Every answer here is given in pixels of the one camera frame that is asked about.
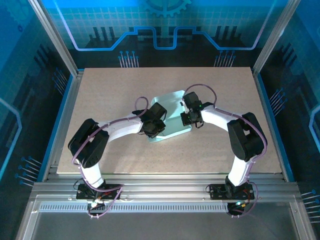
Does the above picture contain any pale green paper box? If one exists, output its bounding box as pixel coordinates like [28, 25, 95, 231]
[146, 89, 193, 144]

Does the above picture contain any black connector module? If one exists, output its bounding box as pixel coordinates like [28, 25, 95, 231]
[226, 201, 248, 219]
[86, 201, 108, 219]

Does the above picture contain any aluminium side rail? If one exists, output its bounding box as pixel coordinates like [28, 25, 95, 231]
[41, 69, 85, 182]
[251, 69, 288, 182]

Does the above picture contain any aluminium mounting rail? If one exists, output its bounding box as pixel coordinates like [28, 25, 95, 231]
[29, 173, 302, 203]

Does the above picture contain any slotted grey cable duct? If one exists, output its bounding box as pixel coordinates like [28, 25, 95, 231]
[38, 202, 230, 214]

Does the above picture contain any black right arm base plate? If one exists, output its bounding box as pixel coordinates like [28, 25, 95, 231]
[208, 183, 255, 201]

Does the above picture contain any aluminium corner post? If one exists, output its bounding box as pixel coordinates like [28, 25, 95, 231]
[251, 0, 303, 75]
[27, 0, 85, 77]

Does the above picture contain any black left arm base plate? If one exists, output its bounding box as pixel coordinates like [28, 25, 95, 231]
[75, 183, 121, 201]

